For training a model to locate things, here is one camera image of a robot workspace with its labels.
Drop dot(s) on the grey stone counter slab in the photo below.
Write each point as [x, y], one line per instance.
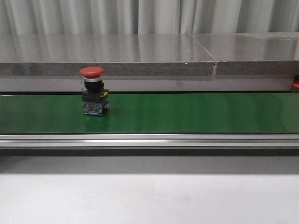
[118, 55]

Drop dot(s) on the green conveyor belt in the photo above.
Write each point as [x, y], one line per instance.
[154, 113]

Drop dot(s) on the grey stone slab right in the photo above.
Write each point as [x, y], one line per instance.
[253, 54]

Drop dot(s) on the red object at right edge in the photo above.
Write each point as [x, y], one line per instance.
[295, 87]

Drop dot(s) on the white curtain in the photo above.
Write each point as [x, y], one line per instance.
[147, 16]

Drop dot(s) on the aluminium conveyor frame rail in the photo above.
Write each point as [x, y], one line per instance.
[149, 140]

